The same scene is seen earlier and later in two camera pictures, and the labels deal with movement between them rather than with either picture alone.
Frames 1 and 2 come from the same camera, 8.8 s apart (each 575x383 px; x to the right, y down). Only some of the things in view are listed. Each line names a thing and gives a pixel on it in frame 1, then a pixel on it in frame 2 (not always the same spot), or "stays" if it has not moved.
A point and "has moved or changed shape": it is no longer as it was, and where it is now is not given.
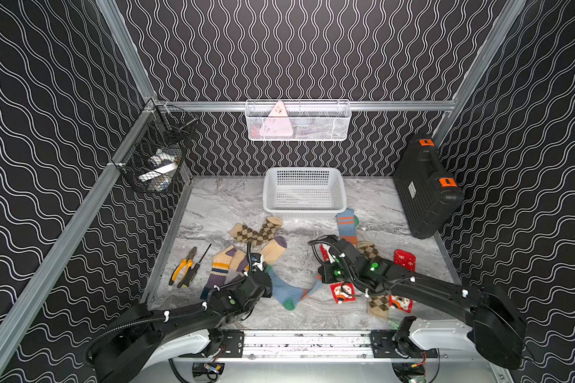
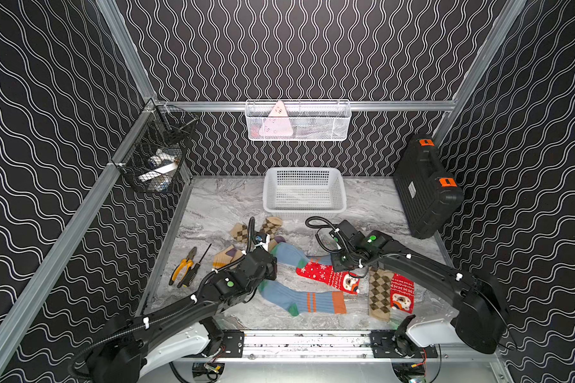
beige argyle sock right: [378, 304] stays
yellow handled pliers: [182, 270] stays
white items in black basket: [163, 165] stays
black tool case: [430, 198] stays
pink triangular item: [278, 123] stays
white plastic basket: [304, 192] stays
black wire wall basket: [152, 157] stays
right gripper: [323, 270] to [336, 266]
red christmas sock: [342, 291] has moved or changed shape
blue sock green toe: [289, 297] to [287, 254]
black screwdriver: [192, 271] stays
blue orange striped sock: [346, 225] has moved or changed shape
